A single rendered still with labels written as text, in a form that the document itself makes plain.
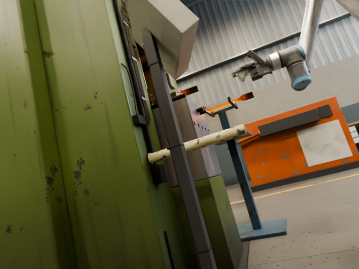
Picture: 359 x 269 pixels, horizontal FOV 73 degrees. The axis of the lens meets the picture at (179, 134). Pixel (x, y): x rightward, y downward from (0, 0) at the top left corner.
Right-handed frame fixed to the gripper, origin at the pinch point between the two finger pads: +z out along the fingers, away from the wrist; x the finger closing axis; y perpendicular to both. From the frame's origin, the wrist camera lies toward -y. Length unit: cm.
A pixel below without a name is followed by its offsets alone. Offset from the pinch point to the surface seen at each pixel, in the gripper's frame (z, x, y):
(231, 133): 8, -39, 38
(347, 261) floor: -20, -17, 100
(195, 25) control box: 6, -67, 5
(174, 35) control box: 13, -67, 5
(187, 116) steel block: 29.0, -15.9, 19.4
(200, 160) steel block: 29, -16, 44
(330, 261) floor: -14, -14, 100
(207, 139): 18, -39, 38
